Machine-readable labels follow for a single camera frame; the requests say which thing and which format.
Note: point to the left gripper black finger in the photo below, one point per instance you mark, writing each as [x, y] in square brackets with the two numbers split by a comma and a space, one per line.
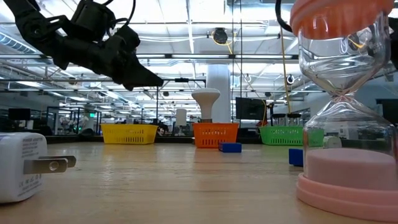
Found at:
[136, 76]

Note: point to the orange plastic basket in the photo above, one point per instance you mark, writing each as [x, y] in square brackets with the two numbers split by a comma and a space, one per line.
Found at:
[214, 133]

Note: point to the blue rectangular plastic case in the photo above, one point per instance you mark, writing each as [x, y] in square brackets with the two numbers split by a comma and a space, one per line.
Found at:
[230, 147]

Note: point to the blue sand black hourglass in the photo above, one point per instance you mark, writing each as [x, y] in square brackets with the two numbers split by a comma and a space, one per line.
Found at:
[279, 115]

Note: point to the blue framed digital thermometer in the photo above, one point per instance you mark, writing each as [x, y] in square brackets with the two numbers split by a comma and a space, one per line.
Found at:
[295, 157]

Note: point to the yellow plastic basket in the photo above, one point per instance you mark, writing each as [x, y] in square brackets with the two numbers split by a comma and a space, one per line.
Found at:
[129, 133]

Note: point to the white cylinder object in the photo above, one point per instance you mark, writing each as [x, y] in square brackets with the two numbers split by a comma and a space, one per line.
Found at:
[181, 117]

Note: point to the white round lamp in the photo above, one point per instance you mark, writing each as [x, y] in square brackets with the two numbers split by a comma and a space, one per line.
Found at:
[206, 99]

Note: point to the black computer monitor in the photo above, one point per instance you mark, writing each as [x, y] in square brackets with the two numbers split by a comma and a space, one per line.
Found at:
[250, 108]
[387, 109]
[19, 114]

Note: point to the green plastic basket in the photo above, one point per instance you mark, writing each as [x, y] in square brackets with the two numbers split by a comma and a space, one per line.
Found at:
[280, 135]

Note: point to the white sand black hourglass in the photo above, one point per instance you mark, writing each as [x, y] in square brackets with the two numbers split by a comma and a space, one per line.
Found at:
[293, 115]

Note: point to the pink sand hourglass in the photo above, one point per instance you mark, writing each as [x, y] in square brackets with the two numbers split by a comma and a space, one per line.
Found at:
[351, 168]

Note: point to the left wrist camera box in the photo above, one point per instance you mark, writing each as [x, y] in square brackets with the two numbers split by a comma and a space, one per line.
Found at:
[128, 38]

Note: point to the purple and white wall charger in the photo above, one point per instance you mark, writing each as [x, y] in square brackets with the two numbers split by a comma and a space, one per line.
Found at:
[18, 168]

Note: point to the green and white wall charger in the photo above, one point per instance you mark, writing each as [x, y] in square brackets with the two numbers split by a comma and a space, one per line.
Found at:
[332, 142]

